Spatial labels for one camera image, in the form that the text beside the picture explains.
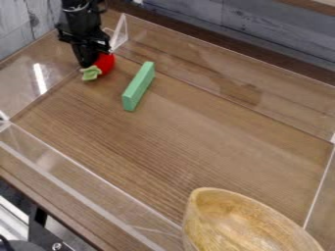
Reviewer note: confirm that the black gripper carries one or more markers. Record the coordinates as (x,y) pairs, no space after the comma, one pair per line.
(79,29)

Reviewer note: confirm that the red plush strawberry toy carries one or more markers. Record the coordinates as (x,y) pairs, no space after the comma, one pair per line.
(100,68)

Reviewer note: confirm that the green rectangular block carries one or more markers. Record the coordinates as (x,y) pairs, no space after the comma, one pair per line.
(137,86)

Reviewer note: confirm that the wooden bowl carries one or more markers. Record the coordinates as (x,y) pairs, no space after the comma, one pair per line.
(225,221)

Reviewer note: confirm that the clear acrylic corner bracket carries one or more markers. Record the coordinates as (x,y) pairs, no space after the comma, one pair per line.
(117,34)

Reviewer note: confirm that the clear acrylic tray enclosure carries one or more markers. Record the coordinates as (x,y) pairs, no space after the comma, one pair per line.
(223,121)

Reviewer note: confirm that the black table leg bracket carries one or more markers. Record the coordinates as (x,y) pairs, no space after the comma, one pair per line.
(40,235)

